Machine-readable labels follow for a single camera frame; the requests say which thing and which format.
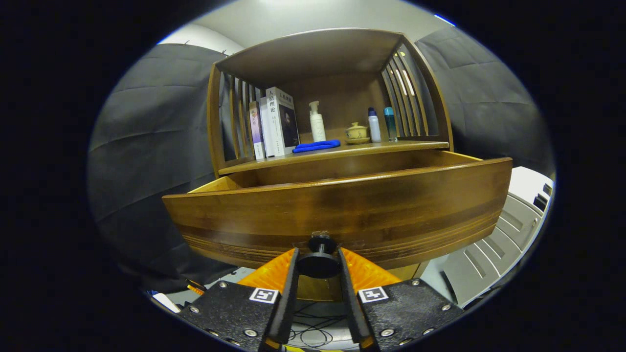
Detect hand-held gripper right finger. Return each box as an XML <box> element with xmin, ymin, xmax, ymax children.
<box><xmin>336</xmin><ymin>247</ymin><xmax>464</xmax><ymax>352</ymax></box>

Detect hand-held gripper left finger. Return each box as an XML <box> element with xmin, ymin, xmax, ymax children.
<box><xmin>177</xmin><ymin>247</ymin><xmax>300</xmax><ymax>352</ymax></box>

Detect wooden drawer with black knob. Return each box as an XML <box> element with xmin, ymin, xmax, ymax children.
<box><xmin>162</xmin><ymin>150</ymin><xmax>513</xmax><ymax>279</ymax></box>

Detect white plastic drawer unit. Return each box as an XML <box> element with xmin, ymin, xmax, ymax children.
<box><xmin>421</xmin><ymin>166</ymin><xmax>556</xmax><ymax>308</ymax></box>

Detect wooden countertop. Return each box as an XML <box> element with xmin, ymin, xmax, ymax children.
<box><xmin>219</xmin><ymin>140</ymin><xmax>449</xmax><ymax>175</ymax></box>

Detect wooden cabinet with slatted sides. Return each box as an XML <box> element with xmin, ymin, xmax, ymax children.
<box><xmin>161</xmin><ymin>28</ymin><xmax>513</xmax><ymax>301</ymax></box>

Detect folded blue cloth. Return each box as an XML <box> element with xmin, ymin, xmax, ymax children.
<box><xmin>292</xmin><ymin>139</ymin><xmax>341</xmax><ymax>154</ymax></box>

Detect yellow lidded teacup with saucer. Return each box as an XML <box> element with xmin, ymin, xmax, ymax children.
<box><xmin>345</xmin><ymin>122</ymin><xmax>371</xmax><ymax>145</ymax></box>

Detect thin white book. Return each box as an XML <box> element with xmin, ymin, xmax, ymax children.
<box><xmin>259</xmin><ymin>96</ymin><xmax>275</xmax><ymax>158</ymax></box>

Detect white bottle with blue cap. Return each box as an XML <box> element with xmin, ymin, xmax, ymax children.
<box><xmin>367</xmin><ymin>107</ymin><xmax>381</xmax><ymax>143</ymax></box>

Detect white pump bottle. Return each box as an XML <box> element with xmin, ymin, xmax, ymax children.
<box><xmin>309</xmin><ymin>101</ymin><xmax>327</xmax><ymax>143</ymax></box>

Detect white book with portrait cover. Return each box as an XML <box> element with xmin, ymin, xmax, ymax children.
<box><xmin>266</xmin><ymin>87</ymin><xmax>300</xmax><ymax>157</ymax></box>

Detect teal glass bottle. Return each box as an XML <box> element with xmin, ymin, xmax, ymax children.
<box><xmin>383</xmin><ymin>107</ymin><xmax>398</xmax><ymax>142</ymax></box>

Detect tangle of black floor cables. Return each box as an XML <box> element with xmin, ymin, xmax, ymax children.
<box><xmin>289</xmin><ymin>301</ymin><xmax>353</xmax><ymax>350</ymax></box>

